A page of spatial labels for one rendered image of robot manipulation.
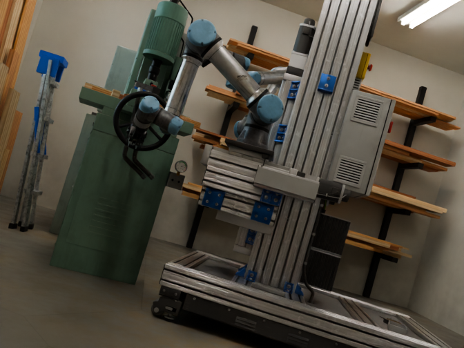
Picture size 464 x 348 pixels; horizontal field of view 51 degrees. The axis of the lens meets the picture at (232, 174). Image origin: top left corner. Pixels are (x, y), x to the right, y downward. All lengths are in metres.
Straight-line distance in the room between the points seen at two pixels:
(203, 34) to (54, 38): 3.33
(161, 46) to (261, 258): 1.25
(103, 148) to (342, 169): 1.19
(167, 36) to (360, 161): 1.22
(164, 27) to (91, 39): 2.52
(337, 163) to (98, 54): 3.38
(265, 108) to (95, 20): 3.44
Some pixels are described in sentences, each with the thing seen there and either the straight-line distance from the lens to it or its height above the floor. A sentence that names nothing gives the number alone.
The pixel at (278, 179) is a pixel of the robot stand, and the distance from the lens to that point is 2.03.
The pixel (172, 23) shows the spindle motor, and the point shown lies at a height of 1.39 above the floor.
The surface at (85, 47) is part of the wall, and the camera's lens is 5.21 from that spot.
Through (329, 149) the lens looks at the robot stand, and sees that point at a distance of 2.37.
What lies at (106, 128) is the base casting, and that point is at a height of 0.73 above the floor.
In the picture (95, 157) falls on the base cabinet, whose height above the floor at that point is 0.58.
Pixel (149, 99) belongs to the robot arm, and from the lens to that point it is 2.04.
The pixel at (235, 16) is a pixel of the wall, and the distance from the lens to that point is 5.36.
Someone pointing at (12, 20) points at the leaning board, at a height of 1.43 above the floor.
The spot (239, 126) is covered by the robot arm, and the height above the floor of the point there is 0.99.
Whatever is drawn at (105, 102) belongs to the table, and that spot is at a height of 0.86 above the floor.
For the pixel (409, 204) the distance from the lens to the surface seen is 5.14.
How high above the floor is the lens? 0.54
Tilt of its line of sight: 3 degrees up
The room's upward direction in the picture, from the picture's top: 17 degrees clockwise
